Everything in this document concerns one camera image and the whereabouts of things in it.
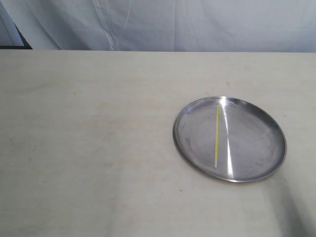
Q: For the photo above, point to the thin yellow straw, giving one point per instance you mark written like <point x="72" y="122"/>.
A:
<point x="216" y="146"/>

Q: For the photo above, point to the round silver metal plate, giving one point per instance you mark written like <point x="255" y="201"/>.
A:
<point x="252" y="145"/>

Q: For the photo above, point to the white backdrop cloth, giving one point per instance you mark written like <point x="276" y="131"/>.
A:
<point x="167" y="25"/>

